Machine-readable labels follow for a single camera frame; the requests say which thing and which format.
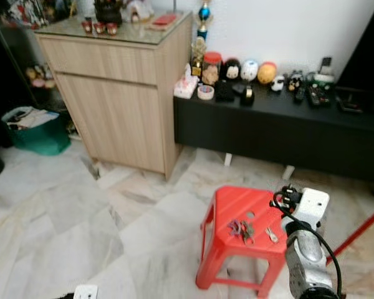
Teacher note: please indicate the blue ball trophy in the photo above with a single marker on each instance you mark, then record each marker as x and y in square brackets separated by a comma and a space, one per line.
[204, 12]

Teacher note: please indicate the small single key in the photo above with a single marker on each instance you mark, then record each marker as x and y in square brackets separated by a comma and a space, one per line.
[272, 235]

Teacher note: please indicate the black mug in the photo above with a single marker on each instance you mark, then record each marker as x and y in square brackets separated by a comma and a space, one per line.
[247, 94]

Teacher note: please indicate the phone in stand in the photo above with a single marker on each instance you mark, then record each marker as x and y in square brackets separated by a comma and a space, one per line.
[325, 67]

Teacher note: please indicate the bunch of keys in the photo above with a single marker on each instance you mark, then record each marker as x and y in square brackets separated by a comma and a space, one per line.
[242, 230]

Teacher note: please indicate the white round figurine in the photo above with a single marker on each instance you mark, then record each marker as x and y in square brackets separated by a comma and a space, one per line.
[250, 70]

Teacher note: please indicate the papers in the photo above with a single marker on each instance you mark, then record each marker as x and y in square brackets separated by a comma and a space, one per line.
[32, 118]

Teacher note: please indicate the green storage bin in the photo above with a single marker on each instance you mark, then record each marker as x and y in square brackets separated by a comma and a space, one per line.
[40, 137]

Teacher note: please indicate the tape roll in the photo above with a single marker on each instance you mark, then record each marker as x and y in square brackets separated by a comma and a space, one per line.
[206, 93]

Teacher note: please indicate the light wooden cabinet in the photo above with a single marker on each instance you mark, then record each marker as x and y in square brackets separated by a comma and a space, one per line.
[118, 106]

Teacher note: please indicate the black-haired doll head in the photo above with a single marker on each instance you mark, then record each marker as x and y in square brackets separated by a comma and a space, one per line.
[231, 70]

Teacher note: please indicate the orange round figurine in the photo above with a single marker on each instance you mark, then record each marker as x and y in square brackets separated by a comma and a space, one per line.
[267, 73]

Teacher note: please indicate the white pink tissue box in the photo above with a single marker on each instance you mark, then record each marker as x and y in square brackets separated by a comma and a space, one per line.
[186, 86]

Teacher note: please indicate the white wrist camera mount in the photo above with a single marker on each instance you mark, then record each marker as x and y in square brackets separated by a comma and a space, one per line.
[86, 293]
[313, 205]

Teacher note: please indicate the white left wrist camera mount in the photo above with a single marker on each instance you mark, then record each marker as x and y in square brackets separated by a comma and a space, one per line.
[86, 293]

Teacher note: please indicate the red plastic stool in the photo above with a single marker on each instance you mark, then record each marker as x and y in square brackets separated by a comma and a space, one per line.
[237, 205]

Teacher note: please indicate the black television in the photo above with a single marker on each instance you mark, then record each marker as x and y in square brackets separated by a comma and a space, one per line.
[368, 50]

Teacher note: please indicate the red-lidded jar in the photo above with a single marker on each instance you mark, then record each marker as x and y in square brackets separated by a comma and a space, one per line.
[212, 70]

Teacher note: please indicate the panda figurine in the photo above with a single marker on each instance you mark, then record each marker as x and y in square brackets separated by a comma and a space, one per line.
[278, 83]

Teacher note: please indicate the gold trophy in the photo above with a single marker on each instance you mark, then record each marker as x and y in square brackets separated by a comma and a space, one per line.
[198, 59]

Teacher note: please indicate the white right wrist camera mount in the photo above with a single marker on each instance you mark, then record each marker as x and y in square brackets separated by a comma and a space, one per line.
[313, 205]

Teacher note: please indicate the red book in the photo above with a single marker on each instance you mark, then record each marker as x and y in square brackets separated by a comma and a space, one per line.
[164, 20]

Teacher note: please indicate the black low bench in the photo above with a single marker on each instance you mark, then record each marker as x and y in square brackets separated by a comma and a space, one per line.
[280, 131]

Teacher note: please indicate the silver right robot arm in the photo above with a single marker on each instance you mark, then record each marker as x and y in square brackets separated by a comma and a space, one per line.
[302, 255]

